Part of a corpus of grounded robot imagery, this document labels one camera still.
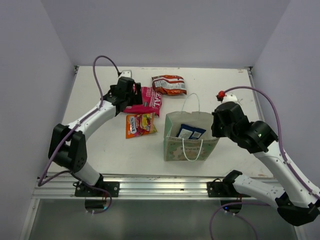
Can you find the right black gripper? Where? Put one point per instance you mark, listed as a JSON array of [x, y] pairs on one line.
[[215, 132]]

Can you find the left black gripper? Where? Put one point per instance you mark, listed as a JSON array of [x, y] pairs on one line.
[[136, 98]]

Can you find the pink Real crisps bag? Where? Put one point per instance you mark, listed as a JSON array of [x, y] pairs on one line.
[[151, 103]]

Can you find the blue Burts crisps bag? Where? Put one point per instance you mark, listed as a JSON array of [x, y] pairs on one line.
[[190, 132]]

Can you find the green printed paper bag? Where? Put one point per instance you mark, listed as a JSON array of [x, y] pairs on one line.
[[192, 150]]

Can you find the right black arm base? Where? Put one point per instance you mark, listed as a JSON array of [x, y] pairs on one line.
[[218, 188]]

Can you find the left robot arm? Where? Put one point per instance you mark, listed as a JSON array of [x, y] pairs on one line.
[[68, 146]]

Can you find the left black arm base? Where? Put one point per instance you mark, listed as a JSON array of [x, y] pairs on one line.
[[103, 189]]

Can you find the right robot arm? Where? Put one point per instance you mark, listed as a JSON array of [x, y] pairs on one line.
[[297, 200]]

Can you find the orange Fox's candy bag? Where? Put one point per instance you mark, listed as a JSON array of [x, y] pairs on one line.
[[138, 125]]

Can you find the red orange snack bag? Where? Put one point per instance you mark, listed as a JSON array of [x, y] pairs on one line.
[[171, 85]]

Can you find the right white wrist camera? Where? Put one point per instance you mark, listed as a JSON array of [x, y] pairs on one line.
[[230, 97]]

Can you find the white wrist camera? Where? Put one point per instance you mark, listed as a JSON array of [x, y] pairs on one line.
[[126, 74], [230, 97]]

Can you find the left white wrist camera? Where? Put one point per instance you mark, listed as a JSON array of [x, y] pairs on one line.
[[126, 74]]

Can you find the aluminium rail frame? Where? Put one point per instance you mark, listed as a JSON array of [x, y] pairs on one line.
[[136, 187]]

